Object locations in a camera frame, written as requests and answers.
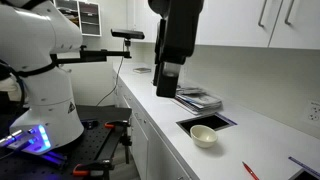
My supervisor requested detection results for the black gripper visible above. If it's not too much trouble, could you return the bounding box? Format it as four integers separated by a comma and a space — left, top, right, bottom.
148, 0, 205, 99

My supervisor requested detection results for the red pen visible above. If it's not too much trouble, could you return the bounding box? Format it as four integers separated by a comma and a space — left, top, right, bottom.
241, 161, 261, 180

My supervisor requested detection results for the cream ceramic bowl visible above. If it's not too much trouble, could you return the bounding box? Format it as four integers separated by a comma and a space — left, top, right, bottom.
189, 124, 219, 149

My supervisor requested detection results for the small flat book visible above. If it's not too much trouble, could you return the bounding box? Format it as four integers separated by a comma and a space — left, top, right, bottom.
132, 67, 152, 75

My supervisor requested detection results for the large stack of magazines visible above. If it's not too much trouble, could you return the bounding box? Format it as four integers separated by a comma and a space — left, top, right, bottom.
170, 84, 224, 116

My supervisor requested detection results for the black square counter recess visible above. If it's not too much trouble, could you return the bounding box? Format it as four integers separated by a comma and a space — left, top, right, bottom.
176, 112, 238, 136

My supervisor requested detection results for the white lower cabinet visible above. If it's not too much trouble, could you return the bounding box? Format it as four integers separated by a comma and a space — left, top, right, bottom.
112, 70, 193, 180

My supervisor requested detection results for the white upper cabinet door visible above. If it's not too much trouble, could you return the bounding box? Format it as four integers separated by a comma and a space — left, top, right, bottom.
268, 0, 320, 51
195, 0, 285, 48

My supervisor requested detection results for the black perforated robot table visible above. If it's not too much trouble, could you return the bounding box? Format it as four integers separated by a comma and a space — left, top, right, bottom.
0, 104, 133, 180

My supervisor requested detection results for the silver plug connector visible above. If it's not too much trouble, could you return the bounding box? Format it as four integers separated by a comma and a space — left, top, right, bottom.
0, 129, 25, 148

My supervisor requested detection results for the black stereo camera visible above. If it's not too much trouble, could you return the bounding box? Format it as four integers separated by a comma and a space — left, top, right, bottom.
110, 28, 146, 41

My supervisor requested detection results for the thin black camera cable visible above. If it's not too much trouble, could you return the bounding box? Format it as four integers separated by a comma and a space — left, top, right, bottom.
96, 39, 127, 107

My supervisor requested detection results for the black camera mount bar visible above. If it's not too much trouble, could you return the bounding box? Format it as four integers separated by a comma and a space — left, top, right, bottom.
53, 45, 132, 66

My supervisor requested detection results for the orange handled clamp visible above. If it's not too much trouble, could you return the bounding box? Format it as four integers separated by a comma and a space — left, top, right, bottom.
103, 119, 133, 165
72, 159, 113, 180

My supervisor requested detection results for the white wall shelf unit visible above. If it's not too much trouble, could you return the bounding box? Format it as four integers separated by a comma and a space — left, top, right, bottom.
52, 0, 102, 37

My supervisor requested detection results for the metal cabinet handle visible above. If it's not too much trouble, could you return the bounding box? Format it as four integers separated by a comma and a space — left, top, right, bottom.
284, 0, 296, 26
257, 0, 269, 29

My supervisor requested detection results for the white wall power outlet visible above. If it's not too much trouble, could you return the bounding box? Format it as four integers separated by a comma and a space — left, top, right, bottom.
305, 99, 320, 125

